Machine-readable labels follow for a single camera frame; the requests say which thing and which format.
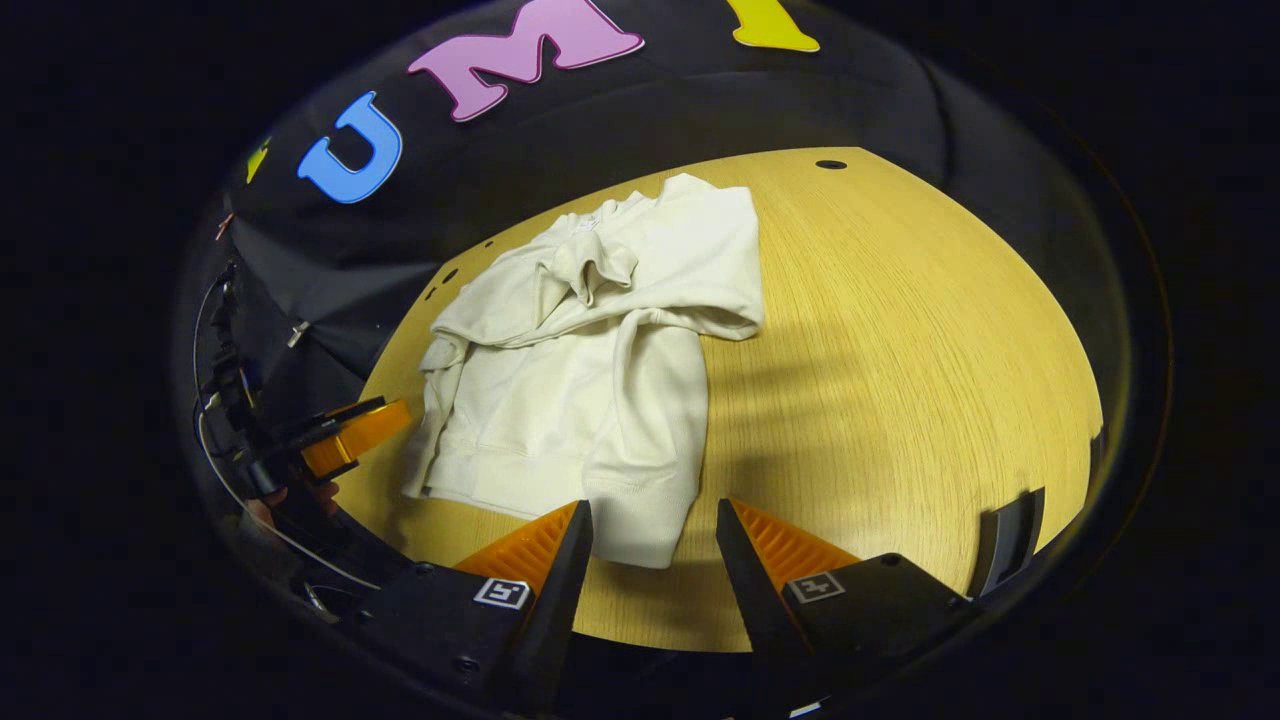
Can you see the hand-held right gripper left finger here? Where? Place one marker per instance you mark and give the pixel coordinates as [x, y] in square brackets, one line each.
[560, 610]

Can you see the copper cloth clip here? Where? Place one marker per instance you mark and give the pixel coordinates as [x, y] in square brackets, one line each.
[224, 226]

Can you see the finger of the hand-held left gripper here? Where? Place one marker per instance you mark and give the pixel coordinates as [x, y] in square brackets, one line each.
[355, 437]

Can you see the white cloth clip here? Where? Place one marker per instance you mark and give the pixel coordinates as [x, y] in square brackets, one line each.
[297, 332]

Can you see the black backdrop cloth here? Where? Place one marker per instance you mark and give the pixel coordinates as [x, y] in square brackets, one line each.
[650, 110]

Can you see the white sweatshirt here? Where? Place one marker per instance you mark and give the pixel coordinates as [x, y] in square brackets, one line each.
[560, 400]

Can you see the black curved object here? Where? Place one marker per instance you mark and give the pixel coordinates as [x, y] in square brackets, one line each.
[1010, 540]

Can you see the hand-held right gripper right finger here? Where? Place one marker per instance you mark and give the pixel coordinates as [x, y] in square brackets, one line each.
[755, 610]

